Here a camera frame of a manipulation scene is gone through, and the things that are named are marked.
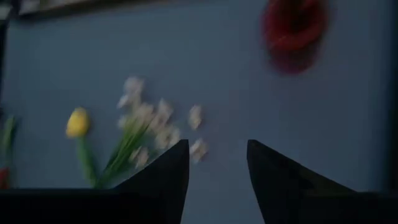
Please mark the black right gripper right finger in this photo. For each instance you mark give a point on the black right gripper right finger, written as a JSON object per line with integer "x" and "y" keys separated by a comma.
{"x": 286, "y": 193}

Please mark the blue table mat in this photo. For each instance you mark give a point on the blue table mat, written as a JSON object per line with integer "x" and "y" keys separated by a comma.
{"x": 248, "y": 109}

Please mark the yellow artificial tulip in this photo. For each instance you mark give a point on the yellow artificial tulip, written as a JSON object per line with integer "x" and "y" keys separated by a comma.
{"x": 77, "y": 123}

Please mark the white artificial flower bunch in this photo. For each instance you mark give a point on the white artificial flower bunch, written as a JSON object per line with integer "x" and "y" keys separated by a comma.
{"x": 133, "y": 137}

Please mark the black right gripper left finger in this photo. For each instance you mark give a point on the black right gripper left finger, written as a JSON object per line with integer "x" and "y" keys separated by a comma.
{"x": 155, "y": 193}

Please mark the red ribbed glass vase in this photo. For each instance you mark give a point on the red ribbed glass vase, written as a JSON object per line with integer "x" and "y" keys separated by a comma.
{"x": 292, "y": 37}

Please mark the red artificial flower bunch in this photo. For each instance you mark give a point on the red artificial flower bunch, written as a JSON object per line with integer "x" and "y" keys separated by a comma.
{"x": 3, "y": 179}

